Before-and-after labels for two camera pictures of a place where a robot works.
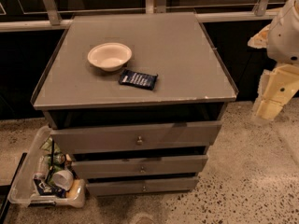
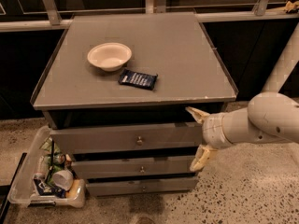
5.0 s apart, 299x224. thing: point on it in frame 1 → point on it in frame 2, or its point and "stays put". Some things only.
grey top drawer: x=86 y=139 stays put
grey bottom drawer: x=141 y=186 stays put
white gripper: x=284 y=39 → x=212 y=131
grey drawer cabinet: x=135 y=99 stays put
